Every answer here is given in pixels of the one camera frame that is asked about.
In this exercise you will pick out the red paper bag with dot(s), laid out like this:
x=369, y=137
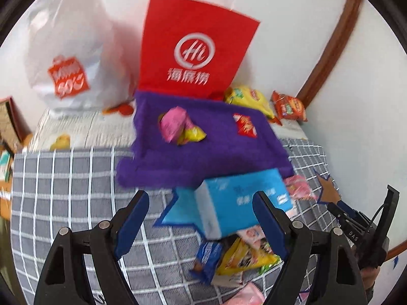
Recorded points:
x=190, y=44

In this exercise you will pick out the blue star-shaped felt mat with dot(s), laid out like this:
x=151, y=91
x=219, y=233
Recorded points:
x=181, y=208

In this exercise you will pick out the blue tissue pack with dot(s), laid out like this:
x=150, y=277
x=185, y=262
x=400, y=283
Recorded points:
x=232, y=203

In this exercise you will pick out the purple fuzzy tray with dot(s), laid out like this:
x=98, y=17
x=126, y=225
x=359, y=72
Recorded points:
x=210, y=152

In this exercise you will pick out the white plastic shopping bag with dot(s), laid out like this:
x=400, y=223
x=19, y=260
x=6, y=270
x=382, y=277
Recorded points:
x=70, y=54

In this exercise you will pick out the large yellow snack bag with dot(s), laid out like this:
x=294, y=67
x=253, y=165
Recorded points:
x=248, y=100

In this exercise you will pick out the yellow snack packet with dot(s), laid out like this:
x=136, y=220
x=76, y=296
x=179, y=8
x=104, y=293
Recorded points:
x=244, y=257
x=190, y=135

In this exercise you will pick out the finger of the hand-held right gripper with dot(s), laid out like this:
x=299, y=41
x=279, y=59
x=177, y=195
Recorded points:
x=343, y=211

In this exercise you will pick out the brown star-shaped mat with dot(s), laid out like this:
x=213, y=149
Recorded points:
x=329, y=190

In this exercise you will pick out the brown wooden door frame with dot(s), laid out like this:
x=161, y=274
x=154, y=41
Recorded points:
x=330, y=47

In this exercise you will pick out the orange snack packet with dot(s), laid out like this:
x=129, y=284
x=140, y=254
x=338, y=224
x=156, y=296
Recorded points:
x=289, y=108

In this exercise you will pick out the white printed quilt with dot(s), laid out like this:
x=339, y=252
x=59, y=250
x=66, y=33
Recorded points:
x=95, y=130

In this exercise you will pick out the yellow toy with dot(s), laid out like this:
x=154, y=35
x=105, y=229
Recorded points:
x=60, y=141

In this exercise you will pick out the grey checked bed sheet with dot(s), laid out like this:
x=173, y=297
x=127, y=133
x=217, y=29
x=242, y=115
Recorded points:
x=79, y=190

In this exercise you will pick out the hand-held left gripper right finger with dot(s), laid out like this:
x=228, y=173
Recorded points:
x=270, y=225

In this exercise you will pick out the blue snack packet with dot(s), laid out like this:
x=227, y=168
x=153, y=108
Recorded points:
x=206, y=257

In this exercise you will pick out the red snack packet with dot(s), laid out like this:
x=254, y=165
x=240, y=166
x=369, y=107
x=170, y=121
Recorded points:
x=245, y=125

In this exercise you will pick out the orange plastic item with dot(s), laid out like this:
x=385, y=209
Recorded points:
x=119, y=109

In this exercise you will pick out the colourful cardboard box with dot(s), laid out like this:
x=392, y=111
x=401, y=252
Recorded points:
x=6, y=162

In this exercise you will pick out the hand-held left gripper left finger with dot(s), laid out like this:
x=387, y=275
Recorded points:
x=133, y=225

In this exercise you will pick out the wooden box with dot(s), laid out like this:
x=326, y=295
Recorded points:
x=8, y=117

